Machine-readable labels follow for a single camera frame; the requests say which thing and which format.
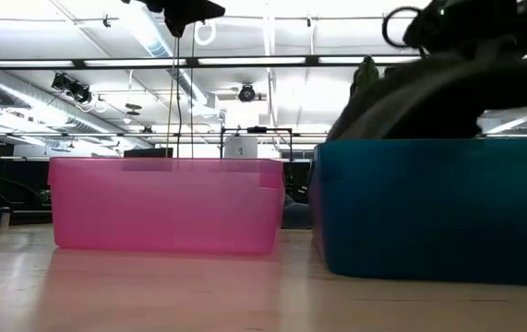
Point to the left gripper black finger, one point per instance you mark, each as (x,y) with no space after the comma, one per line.
(184,14)

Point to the faded charcoal cap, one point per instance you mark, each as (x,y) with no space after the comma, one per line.
(429,106)

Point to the pink translucent plastic bin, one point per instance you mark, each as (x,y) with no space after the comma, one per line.
(166,207)

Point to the black track spotlight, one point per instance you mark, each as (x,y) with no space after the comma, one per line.
(81,93)
(61,81)

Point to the green cactus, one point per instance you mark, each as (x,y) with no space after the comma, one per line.
(365,76)

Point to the black monitor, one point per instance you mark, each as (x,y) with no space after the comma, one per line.
(148,152)

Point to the teal plastic bin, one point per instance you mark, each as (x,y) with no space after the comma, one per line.
(434,212)

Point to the grey office chair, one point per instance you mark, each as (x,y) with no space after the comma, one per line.
(297,214)

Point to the black overhead frame bar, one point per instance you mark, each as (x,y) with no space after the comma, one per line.
(129,62)

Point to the black overhead camera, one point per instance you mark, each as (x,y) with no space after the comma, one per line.
(246,93)

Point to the black metal stand frame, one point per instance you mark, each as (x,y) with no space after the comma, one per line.
(256,129)

